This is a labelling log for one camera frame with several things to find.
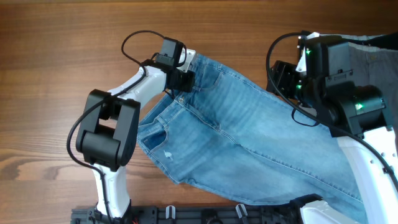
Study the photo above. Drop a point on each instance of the black mounting rail base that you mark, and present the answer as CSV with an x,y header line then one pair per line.
x,y
306,209

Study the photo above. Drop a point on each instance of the grey shorts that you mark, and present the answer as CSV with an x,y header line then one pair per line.
x,y
377,67

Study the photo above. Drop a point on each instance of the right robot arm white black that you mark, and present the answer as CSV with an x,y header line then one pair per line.
x,y
357,115

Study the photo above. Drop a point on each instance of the black garment under shorts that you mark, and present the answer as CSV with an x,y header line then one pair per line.
x,y
388,41

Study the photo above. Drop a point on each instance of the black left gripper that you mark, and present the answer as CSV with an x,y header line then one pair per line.
x,y
188,86

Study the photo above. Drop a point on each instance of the light blue denim jeans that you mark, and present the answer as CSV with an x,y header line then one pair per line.
x,y
230,137

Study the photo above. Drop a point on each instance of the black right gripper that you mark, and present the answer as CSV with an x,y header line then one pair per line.
x,y
282,73

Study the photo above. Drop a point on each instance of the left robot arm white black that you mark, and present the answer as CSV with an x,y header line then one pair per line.
x,y
108,128

